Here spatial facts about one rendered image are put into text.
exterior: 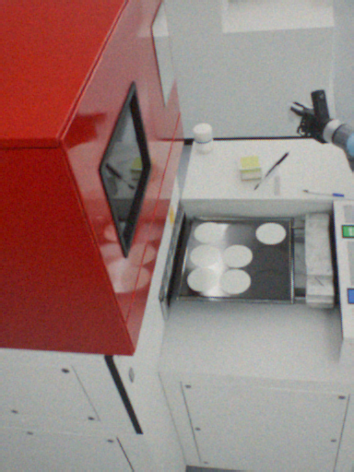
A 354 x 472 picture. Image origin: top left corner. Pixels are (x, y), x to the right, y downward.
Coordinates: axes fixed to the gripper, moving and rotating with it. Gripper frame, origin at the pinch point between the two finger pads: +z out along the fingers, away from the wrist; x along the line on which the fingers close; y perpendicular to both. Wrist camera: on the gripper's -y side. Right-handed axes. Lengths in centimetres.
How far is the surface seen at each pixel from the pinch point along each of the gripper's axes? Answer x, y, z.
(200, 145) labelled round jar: -19.0, 23.6, 24.3
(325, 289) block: -18, 40, -50
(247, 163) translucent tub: -14.3, 21.4, 0.7
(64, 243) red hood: -104, -3, -59
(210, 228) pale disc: -31, 41, -5
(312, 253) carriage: -10, 39, -34
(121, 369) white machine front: -89, 38, -55
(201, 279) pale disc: -45, 47, -23
